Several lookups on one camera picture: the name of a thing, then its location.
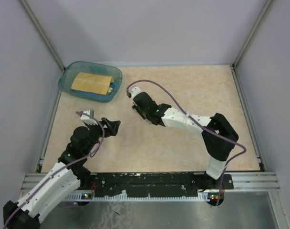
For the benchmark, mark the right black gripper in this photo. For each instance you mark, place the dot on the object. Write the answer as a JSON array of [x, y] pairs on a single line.
[[136, 107]]

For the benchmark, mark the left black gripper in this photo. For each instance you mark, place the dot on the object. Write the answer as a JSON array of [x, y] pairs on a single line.
[[113, 125]]

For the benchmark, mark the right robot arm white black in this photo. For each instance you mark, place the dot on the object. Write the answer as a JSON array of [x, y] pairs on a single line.
[[218, 135]]

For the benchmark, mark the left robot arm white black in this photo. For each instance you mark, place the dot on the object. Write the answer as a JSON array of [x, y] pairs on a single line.
[[67, 175]]

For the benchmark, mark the teal plastic bin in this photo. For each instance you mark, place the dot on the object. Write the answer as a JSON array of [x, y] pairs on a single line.
[[75, 68]]

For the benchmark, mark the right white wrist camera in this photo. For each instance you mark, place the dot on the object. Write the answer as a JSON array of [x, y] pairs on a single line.
[[133, 91]]

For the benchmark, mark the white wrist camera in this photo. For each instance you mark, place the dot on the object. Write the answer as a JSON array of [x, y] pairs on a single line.
[[86, 116], [133, 91]]

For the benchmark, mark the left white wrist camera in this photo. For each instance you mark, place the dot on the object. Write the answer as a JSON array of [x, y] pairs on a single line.
[[86, 116]]

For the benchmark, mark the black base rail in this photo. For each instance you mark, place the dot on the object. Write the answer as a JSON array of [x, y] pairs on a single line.
[[151, 184]]

